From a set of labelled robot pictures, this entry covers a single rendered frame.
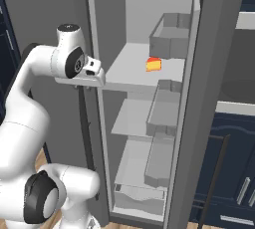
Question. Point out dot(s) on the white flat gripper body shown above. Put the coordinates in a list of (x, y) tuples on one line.
[(79, 81)]

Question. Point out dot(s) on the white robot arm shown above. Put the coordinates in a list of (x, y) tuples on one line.
[(23, 130)]

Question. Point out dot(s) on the grey fridge shelf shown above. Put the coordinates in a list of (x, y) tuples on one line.
[(132, 120), (134, 163), (132, 67)]

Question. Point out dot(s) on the orange cheese wedge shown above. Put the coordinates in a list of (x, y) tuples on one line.
[(153, 64)]

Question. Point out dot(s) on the dark blue tall cabinet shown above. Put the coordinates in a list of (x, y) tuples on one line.
[(7, 67)]

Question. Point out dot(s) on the grey fridge door bin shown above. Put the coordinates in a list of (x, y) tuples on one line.
[(164, 113), (161, 163), (169, 42)]

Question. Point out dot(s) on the grey fridge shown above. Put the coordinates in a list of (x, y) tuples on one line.
[(142, 14)]

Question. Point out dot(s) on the grey open fridge door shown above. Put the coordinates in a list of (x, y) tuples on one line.
[(205, 90)]

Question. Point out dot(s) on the pale grey fridge drawer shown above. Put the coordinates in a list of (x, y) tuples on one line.
[(139, 199)]

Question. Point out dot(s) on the dark blue base cabinets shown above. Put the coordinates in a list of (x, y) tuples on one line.
[(232, 160)]

